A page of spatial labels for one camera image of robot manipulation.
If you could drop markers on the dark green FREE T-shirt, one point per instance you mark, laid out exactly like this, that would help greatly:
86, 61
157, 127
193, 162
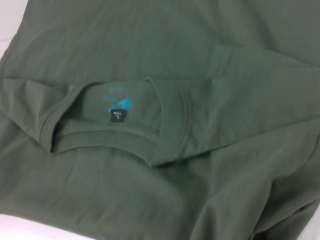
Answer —
175, 175

